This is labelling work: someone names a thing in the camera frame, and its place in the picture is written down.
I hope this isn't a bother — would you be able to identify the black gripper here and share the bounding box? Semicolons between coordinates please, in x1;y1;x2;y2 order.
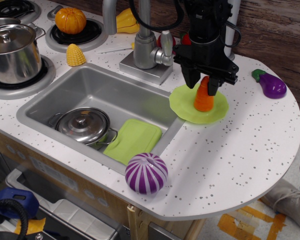
173;40;239;96

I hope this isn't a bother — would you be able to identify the orange toy carrot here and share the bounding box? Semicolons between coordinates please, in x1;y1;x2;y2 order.
193;76;214;112

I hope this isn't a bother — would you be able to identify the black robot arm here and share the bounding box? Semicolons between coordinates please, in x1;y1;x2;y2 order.
173;0;239;96

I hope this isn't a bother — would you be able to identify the light green plate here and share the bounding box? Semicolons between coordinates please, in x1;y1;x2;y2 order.
169;83;229;124

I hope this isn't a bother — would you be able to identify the red toy pepper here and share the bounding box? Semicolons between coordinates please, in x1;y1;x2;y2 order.
179;32;192;45

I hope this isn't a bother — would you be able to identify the silver toy faucet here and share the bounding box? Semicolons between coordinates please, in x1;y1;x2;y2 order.
102;0;174;85

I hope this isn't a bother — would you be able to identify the white vertical pole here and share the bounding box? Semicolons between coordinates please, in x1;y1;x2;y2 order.
224;0;241;61

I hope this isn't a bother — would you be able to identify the red toy vegetable behind faucet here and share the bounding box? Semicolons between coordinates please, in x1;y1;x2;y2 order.
156;34;176;48

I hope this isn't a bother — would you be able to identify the purple toy eggplant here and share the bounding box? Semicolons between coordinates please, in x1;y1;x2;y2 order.
251;69;287;99

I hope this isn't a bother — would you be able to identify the green cutting board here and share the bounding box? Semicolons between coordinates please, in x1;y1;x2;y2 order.
103;118;162;165

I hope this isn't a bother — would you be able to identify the yellow toy bell pepper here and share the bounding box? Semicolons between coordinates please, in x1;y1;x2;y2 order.
116;8;140;34

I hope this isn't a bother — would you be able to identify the purple striped toy onion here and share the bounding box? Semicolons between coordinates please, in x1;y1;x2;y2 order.
125;152;169;195

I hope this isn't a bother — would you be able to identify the black stove burner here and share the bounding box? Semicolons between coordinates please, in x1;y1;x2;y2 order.
45;18;108;53

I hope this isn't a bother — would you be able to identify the small steel pot with lid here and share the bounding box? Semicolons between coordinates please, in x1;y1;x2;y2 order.
48;107;118;150

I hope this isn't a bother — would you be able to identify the yellow toy corn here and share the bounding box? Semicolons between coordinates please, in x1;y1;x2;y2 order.
66;43;86;67

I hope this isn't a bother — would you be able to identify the orange toy pumpkin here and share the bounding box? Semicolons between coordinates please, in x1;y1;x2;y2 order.
54;7;87;35

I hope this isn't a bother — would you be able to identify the grey shoe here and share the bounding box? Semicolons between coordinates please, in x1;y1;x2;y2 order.
261;179;300;227

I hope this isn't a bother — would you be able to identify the back left stove burner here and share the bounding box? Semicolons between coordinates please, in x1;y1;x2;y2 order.
0;0;41;24

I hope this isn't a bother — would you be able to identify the large steel pot with lid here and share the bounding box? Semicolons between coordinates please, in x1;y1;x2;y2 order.
0;24;46;84

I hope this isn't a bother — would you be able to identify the front stove burner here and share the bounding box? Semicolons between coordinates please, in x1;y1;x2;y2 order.
0;55;56;100

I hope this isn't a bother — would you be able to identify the blue clamp tool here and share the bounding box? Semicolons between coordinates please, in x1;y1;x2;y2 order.
0;187;39;219

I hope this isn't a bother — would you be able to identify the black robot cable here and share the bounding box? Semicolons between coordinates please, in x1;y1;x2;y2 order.
128;0;186;33

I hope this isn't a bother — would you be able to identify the black hose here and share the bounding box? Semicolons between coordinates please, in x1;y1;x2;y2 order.
0;199;30;240

